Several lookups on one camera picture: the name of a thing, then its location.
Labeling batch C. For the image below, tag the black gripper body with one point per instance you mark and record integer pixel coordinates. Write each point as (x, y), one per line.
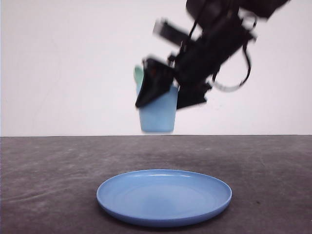
(199, 60)

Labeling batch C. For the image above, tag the light blue plastic cup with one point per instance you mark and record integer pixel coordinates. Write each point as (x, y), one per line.
(159, 115)

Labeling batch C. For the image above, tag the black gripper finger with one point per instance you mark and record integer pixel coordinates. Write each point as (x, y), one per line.
(157, 80)
(192, 95)

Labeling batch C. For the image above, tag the blue plastic plate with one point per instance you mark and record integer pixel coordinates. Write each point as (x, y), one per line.
(163, 198)

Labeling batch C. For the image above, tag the mint green plastic spoon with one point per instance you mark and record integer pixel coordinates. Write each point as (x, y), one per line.
(138, 75)

